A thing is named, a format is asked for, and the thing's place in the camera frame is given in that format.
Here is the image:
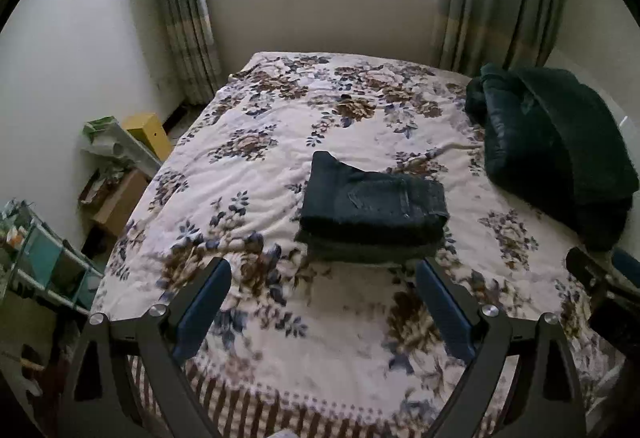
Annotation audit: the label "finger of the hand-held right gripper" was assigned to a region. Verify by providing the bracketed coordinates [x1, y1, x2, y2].
[566, 246, 609, 299]
[614, 248, 640, 292]

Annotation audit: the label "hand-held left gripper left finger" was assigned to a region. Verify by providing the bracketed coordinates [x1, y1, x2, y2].
[65, 258, 233, 438]

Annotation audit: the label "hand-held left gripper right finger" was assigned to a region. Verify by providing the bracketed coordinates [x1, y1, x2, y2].
[416, 258, 586, 438]

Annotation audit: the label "dark blue denim pants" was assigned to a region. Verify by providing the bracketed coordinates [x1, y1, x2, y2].
[299, 151, 450, 241]

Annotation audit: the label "folded grey pants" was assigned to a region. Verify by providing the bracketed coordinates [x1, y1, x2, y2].
[306, 249, 442, 265]

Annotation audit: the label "folded faded blue jeans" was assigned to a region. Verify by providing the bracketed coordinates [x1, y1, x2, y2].
[295, 229, 446, 256]

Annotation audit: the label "dark green jacket pile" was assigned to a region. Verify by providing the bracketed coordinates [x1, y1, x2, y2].
[464, 62, 640, 253]

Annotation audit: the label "cardboard box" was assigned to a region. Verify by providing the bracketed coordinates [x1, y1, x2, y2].
[79, 168, 152, 239]

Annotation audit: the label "checkered bed sheet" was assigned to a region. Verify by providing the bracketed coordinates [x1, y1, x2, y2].
[127, 353, 506, 438]

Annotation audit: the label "teal shelf rack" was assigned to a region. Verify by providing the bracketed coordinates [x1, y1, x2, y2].
[0, 199, 104, 315]

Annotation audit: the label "floral bedspread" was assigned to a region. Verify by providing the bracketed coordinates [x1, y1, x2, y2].
[92, 50, 626, 421]

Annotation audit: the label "yellow box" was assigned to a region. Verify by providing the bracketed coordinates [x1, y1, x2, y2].
[122, 112, 174, 162]

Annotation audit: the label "white plastic bag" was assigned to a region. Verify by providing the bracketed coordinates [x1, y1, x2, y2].
[81, 116, 162, 175]

